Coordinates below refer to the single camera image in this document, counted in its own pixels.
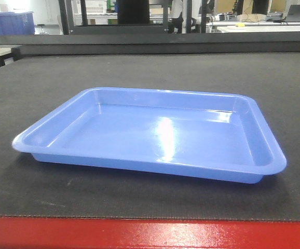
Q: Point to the blue plastic tray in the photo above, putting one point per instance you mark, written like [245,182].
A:
[221,136]

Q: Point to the dark grey table mat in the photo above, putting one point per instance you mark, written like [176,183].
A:
[32,87]

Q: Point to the blue storage crate background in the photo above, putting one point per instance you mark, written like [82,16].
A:
[17,23]

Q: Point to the red table edge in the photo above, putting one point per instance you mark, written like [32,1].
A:
[22,232]

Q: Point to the black metal frame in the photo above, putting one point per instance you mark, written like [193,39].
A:
[133,17]

